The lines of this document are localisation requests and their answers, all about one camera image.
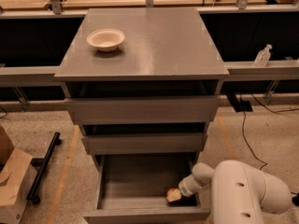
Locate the open bottom drawer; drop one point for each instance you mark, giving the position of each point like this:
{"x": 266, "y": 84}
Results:
{"x": 132, "y": 190}

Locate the grey drawer cabinet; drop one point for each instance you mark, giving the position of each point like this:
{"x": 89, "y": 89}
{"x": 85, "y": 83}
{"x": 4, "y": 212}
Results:
{"x": 167, "y": 52}

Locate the brown cardboard box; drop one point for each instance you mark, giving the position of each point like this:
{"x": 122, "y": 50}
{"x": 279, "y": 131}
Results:
{"x": 16, "y": 178}

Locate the white paper bowl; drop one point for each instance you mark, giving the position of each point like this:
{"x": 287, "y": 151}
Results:
{"x": 106, "y": 40}

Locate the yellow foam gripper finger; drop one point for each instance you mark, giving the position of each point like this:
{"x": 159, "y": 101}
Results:
{"x": 175, "y": 196}

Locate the red apple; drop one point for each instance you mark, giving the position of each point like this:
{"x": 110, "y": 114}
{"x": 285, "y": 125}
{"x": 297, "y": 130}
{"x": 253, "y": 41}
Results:
{"x": 170, "y": 191}

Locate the top grey drawer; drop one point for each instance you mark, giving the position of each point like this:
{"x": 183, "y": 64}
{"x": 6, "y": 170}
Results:
{"x": 142, "y": 110}

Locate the black metal bar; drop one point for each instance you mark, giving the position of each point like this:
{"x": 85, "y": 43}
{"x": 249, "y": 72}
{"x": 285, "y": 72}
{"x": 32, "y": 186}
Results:
{"x": 41, "y": 164}

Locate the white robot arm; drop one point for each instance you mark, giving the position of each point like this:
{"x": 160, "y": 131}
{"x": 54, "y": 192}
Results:
{"x": 240, "y": 193}

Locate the grey drawer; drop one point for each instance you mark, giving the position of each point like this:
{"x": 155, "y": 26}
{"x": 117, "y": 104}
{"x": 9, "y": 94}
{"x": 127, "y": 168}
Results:
{"x": 144, "y": 143}
{"x": 142, "y": 110}

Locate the black floor bracket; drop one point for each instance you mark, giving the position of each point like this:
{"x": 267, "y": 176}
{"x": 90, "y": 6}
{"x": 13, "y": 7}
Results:
{"x": 238, "y": 104}

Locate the clear sanitizer pump bottle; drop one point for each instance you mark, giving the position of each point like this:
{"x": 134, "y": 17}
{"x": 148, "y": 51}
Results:
{"x": 263, "y": 56}

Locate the middle grey drawer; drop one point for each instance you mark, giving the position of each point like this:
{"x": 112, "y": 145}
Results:
{"x": 144, "y": 143}

